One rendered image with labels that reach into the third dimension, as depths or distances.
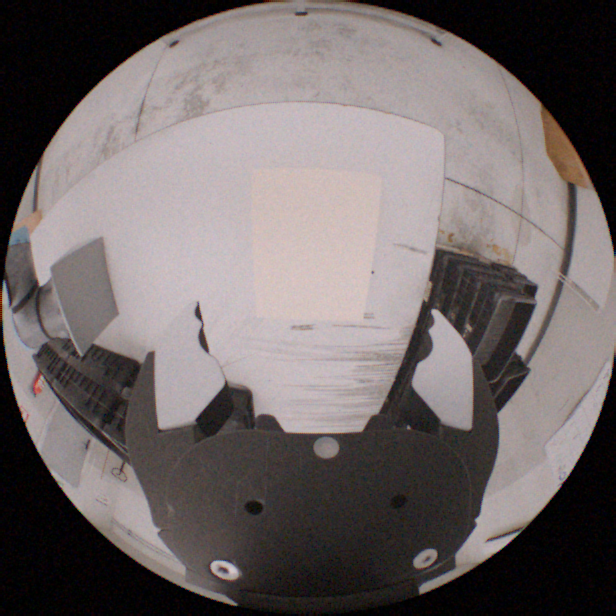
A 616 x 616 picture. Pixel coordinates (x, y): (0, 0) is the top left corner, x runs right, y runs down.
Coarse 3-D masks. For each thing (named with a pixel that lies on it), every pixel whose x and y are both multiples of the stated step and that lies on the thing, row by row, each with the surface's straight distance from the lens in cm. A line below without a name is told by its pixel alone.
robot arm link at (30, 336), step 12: (36, 288) 55; (24, 300) 53; (12, 312) 57; (24, 312) 54; (24, 324) 55; (36, 324) 52; (24, 336) 57; (36, 336) 55; (24, 348) 61; (36, 348) 61
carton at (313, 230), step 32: (256, 192) 21; (288, 192) 21; (320, 192) 21; (352, 192) 21; (256, 224) 22; (288, 224) 21; (320, 224) 21; (352, 224) 21; (256, 256) 22; (288, 256) 22; (320, 256) 22; (352, 256) 22; (256, 288) 24; (288, 288) 23; (320, 288) 23; (352, 288) 23; (352, 320) 26
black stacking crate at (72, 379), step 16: (64, 384) 70; (80, 384) 65; (96, 384) 62; (80, 400) 62; (96, 400) 57; (112, 400) 55; (80, 416) 84; (112, 416) 56; (96, 432) 91; (112, 448) 99
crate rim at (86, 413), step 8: (56, 384) 73; (64, 392) 67; (64, 400) 78; (72, 400) 63; (80, 408) 59; (88, 416) 55; (96, 416) 54; (96, 424) 53; (104, 424) 53; (120, 456) 95
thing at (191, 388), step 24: (192, 312) 11; (168, 336) 10; (192, 336) 10; (168, 360) 9; (192, 360) 8; (216, 360) 8; (168, 384) 8; (192, 384) 8; (216, 384) 7; (168, 408) 7; (192, 408) 7; (216, 408) 7; (216, 432) 8
